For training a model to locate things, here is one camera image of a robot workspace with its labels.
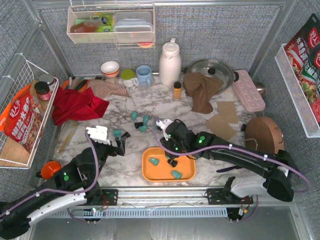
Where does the black coffee capsule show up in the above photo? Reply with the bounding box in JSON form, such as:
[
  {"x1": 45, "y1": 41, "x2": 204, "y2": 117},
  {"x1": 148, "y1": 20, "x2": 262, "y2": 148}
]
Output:
[
  {"x1": 167, "y1": 159, "x2": 178, "y2": 168},
  {"x1": 134, "y1": 122, "x2": 144, "y2": 129},
  {"x1": 121, "y1": 132, "x2": 131, "y2": 140}
]

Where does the orange plastic tray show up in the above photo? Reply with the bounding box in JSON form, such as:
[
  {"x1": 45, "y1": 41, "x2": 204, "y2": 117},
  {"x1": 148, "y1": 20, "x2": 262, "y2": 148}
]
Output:
[{"x1": 142, "y1": 147, "x2": 196, "y2": 182}]

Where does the tan scouring pad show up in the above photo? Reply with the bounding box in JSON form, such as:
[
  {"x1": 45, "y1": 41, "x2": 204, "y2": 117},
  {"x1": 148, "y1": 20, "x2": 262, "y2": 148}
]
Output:
[
  {"x1": 205, "y1": 114, "x2": 237, "y2": 141},
  {"x1": 217, "y1": 101, "x2": 238, "y2": 124}
]

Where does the brown cloth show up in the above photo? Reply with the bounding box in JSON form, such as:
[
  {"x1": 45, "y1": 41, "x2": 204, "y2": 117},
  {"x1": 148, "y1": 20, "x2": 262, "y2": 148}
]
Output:
[{"x1": 183, "y1": 72, "x2": 224, "y2": 114}]

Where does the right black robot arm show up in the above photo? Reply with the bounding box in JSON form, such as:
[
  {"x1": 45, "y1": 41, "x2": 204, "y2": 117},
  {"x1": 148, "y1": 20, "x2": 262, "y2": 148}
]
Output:
[{"x1": 154, "y1": 119, "x2": 297, "y2": 202}]

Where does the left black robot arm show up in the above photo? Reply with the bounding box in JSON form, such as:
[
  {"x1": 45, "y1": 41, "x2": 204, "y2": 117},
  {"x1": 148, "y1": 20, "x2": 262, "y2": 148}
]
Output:
[{"x1": 0, "y1": 140, "x2": 125, "y2": 240}]

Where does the orange spice bottle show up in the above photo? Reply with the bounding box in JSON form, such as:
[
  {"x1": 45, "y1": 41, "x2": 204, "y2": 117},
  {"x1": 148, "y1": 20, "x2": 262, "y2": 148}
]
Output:
[{"x1": 173, "y1": 81, "x2": 182, "y2": 99}]

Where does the red cloth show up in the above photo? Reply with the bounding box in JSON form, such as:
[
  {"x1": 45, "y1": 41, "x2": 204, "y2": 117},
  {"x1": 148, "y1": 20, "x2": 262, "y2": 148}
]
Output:
[{"x1": 52, "y1": 87, "x2": 110, "y2": 126}]

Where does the striped beige cloth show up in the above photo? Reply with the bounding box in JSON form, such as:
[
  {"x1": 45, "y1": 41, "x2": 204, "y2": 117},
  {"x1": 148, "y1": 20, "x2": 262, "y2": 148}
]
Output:
[{"x1": 88, "y1": 79, "x2": 131, "y2": 99}]

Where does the orange cup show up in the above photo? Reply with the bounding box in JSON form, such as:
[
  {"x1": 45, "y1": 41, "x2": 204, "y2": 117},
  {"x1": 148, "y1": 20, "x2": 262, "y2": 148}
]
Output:
[{"x1": 40, "y1": 160, "x2": 62, "y2": 180}]

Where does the black small lid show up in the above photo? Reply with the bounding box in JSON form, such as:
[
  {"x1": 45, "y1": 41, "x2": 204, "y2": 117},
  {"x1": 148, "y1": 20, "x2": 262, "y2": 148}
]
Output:
[{"x1": 240, "y1": 124, "x2": 247, "y2": 132}]

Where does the green lid white cup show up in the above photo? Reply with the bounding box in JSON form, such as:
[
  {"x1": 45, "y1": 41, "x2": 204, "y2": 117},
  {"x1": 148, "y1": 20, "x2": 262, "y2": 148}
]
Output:
[{"x1": 120, "y1": 69, "x2": 139, "y2": 88}]

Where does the blue mug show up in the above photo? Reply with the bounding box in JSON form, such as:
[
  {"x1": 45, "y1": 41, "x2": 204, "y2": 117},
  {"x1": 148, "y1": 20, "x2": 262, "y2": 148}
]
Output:
[{"x1": 136, "y1": 65, "x2": 154, "y2": 86}]

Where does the white thermos jug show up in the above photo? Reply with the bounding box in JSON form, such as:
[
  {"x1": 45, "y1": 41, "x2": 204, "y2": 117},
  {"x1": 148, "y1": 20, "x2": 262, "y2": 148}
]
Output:
[{"x1": 159, "y1": 38, "x2": 182, "y2": 87}]

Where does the white orange striped bowl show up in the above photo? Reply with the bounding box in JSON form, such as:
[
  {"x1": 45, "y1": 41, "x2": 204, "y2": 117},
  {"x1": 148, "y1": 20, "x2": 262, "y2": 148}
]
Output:
[{"x1": 100, "y1": 61, "x2": 120, "y2": 78}]

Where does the steel pot with lid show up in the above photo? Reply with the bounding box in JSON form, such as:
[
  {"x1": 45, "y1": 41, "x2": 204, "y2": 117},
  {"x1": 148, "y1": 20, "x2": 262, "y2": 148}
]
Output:
[{"x1": 183, "y1": 59, "x2": 240, "y2": 95}]

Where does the round wooden board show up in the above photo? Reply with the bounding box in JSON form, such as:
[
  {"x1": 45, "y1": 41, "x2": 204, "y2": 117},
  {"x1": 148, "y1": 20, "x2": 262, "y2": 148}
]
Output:
[{"x1": 244, "y1": 116, "x2": 285, "y2": 154}]

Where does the pink egg tray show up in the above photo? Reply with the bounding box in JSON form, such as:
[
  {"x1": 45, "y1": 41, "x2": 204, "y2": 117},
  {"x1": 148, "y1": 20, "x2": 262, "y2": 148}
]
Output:
[{"x1": 231, "y1": 69, "x2": 266, "y2": 113}]

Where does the red snack bag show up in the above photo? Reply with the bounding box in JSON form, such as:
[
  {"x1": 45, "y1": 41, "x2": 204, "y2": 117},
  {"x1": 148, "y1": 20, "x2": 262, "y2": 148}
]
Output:
[{"x1": 0, "y1": 84, "x2": 42, "y2": 153}]

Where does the silver lid glass jar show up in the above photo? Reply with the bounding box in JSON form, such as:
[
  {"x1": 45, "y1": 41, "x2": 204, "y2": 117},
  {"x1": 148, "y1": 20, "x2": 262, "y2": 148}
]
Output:
[{"x1": 39, "y1": 73, "x2": 55, "y2": 86}]

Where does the clear plastic food container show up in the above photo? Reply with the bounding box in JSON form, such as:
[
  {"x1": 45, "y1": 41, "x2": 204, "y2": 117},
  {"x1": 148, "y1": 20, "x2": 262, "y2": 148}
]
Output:
[{"x1": 113, "y1": 11, "x2": 154, "y2": 43}]

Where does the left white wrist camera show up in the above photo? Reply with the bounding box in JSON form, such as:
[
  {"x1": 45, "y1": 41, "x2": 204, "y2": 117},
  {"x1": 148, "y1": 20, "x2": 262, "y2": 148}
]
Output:
[{"x1": 86, "y1": 125, "x2": 111, "y2": 145}]

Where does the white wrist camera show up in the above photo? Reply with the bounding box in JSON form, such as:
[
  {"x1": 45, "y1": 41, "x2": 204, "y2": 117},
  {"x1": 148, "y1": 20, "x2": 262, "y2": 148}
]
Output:
[
  {"x1": 86, "y1": 125, "x2": 111, "y2": 145},
  {"x1": 156, "y1": 119, "x2": 173, "y2": 131}
]

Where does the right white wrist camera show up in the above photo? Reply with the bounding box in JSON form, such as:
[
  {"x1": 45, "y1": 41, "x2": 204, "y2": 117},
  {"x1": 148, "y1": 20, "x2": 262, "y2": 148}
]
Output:
[{"x1": 156, "y1": 119, "x2": 173, "y2": 131}]

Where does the purple handled knife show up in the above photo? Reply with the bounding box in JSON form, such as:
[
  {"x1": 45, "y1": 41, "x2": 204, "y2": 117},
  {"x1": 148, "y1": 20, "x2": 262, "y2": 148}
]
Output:
[{"x1": 216, "y1": 165, "x2": 239, "y2": 173}]

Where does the white wire wall basket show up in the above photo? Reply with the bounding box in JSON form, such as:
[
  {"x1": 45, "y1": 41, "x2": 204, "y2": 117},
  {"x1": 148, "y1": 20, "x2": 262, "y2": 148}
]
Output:
[{"x1": 0, "y1": 53, "x2": 59, "y2": 169}]

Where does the cream wall shelf basket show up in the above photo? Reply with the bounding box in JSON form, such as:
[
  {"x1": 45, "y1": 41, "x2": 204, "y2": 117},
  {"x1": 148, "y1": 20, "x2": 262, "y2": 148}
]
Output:
[{"x1": 66, "y1": 4, "x2": 156, "y2": 48}]

